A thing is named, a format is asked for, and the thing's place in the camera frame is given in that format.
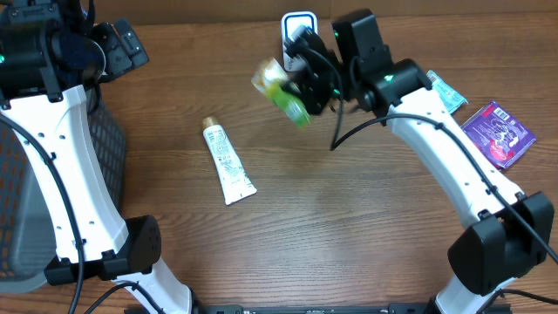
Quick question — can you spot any green yellow snack pack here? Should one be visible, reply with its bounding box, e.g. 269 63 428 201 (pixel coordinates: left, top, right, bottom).
251 58 310 128

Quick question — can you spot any white tube gold cap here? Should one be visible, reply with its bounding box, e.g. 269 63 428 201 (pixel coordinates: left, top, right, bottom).
202 117 257 205

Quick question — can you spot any teal wipes pack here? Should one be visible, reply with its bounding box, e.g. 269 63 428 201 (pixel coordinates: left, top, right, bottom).
426 70 468 114

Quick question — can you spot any purple pad package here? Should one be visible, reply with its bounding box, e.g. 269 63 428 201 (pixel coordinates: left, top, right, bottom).
461 101 537 170

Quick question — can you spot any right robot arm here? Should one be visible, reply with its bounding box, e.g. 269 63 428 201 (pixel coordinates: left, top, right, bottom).
283 9 555 313

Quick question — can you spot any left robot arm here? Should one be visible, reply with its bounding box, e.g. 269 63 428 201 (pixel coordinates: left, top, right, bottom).
1 1 194 313

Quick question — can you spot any grey plastic basket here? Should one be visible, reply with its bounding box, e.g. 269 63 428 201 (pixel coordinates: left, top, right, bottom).
1 85 129 294

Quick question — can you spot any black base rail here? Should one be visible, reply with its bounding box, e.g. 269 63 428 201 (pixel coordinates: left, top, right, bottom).
124 303 511 314

